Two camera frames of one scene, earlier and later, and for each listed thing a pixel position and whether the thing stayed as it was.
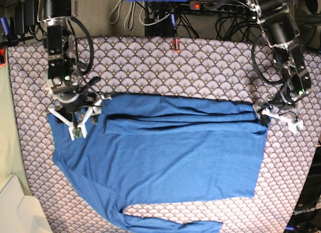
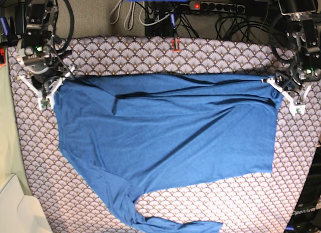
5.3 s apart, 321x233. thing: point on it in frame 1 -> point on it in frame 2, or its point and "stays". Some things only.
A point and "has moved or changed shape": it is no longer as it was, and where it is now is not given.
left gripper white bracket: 90,113 -> 45,102
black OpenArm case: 306,216 stays
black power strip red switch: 218,7 stays
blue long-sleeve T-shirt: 157,147 has moved or changed shape
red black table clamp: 176,45 stays
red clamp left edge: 2,57 stays
